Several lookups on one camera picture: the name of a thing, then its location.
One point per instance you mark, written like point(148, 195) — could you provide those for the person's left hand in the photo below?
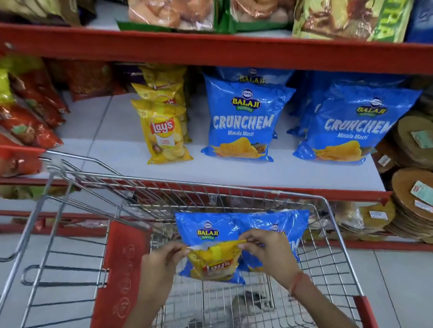
point(156, 272)

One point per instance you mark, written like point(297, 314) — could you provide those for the person's right hand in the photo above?
point(275, 254)

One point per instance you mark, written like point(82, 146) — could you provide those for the person's right thumb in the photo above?
point(246, 245)

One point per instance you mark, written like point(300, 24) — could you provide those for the person's left thumb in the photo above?
point(180, 254)

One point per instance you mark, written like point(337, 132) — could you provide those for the yellow chips packet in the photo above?
point(164, 134)
point(165, 74)
point(216, 261)
point(163, 92)

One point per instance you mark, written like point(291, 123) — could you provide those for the person's right forearm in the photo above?
point(326, 309)

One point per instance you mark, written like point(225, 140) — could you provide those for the blue chips packet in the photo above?
point(356, 122)
point(257, 74)
point(204, 225)
point(285, 224)
point(240, 120)
point(306, 99)

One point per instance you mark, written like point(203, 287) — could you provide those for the flat yellow papad pack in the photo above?
point(368, 217)

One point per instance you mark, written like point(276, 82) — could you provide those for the small round papad pack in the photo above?
point(384, 158)

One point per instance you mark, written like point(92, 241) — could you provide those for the large round papad pack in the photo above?
point(425, 204)
point(426, 140)

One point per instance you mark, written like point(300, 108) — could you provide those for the brown-red snack packet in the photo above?
point(90, 79)

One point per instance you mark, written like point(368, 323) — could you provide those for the red metal shelf rack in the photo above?
point(188, 52)

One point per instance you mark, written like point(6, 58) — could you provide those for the pile of red snack packets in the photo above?
point(31, 113)

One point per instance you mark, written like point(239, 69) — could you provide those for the green snack bag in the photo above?
point(357, 1)

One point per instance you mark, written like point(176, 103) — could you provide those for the olive snack bags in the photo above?
point(42, 6)

